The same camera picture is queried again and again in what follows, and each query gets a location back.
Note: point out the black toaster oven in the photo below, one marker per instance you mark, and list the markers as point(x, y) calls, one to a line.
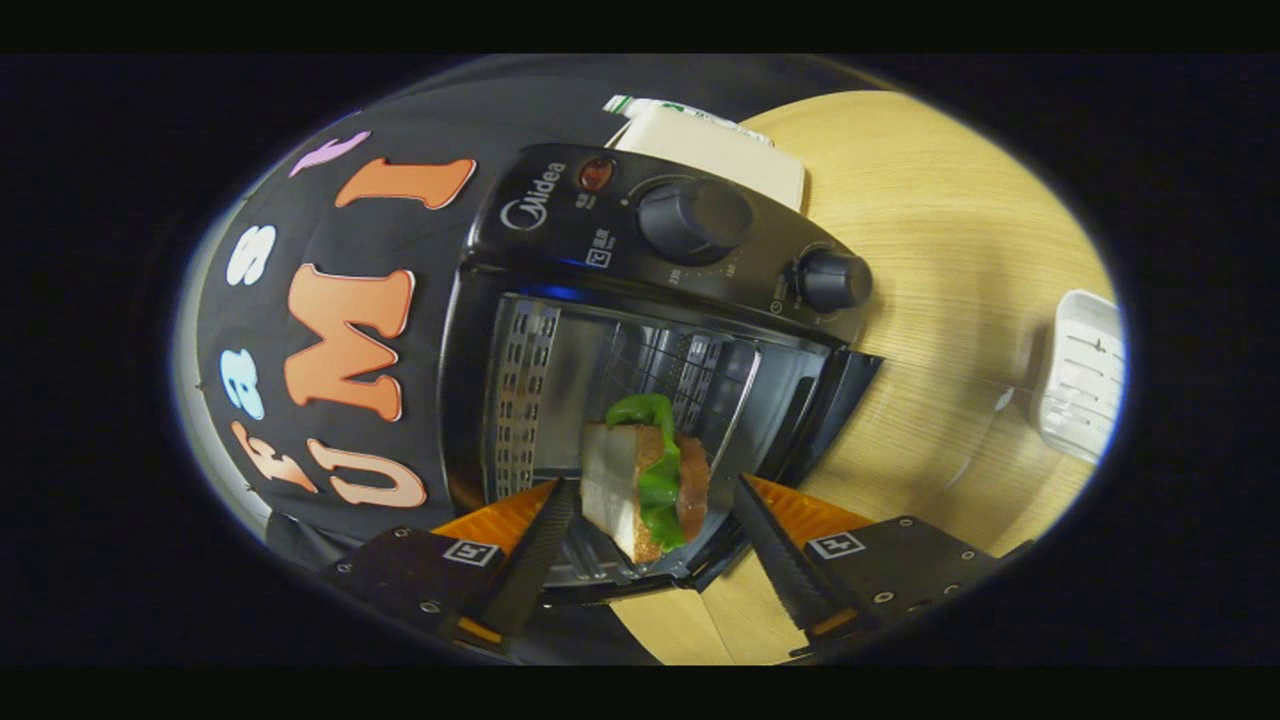
point(560, 210)

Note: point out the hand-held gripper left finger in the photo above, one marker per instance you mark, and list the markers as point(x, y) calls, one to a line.
point(535, 555)

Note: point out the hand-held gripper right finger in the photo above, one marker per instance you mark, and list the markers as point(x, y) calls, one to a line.
point(785, 565)

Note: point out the white pop-up toaster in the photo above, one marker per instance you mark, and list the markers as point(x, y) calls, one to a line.
point(720, 155)

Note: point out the white plastic tray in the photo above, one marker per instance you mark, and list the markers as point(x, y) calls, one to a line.
point(1085, 380)

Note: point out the lettuce sandwich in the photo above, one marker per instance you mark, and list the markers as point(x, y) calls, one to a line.
point(610, 480)

